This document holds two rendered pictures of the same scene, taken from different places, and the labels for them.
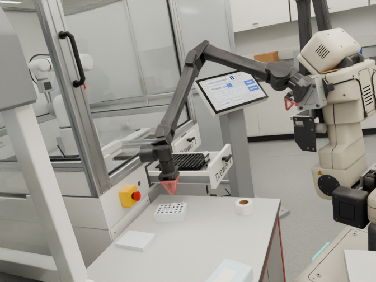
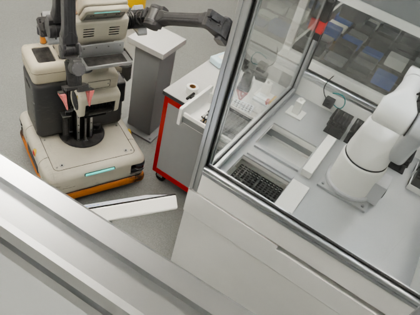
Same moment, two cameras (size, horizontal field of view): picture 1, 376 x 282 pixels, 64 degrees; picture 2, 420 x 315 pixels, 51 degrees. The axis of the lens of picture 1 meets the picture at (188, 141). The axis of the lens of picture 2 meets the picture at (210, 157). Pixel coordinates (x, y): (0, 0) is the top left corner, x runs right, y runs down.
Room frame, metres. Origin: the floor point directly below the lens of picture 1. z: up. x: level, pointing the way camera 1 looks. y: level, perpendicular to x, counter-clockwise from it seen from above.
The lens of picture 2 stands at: (3.17, -0.14, 2.27)
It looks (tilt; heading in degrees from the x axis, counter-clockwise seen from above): 43 degrees down; 175
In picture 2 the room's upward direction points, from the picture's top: 16 degrees clockwise
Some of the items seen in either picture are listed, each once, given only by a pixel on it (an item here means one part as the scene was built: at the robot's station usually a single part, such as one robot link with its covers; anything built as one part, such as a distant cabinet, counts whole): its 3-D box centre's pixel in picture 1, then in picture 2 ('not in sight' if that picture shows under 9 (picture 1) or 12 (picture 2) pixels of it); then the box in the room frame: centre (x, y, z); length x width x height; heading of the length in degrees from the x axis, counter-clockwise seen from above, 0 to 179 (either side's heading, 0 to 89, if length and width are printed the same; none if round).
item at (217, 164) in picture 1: (221, 164); (195, 104); (1.33, -0.13, 0.87); 0.29 x 0.02 x 0.11; 153
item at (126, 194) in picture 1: (129, 196); not in sight; (1.17, 0.28, 0.88); 0.07 x 0.05 x 0.07; 153
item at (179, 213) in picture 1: (171, 212); not in sight; (1.14, 0.12, 0.78); 0.12 x 0.08 x 0.04; 75
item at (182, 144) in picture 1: (187, 144); not in sight; (1.75, 0.01, 0.87); 0.29 x 0.02 x 0.11; 153
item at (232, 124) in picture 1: (241, 158); not in sight; (2.29, -0.40, 0.51); 0.50 x 0.45 x 1.02; 28
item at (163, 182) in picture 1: (170, 183); not in sight; (1.16, 0.10, 0.90); 0.07 x 0.07 x 0.09; 75
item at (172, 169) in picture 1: (167, 167); not in sight; (1.16, 0.10, 0.97); 0.10 x 0.07 x 0.07; 165
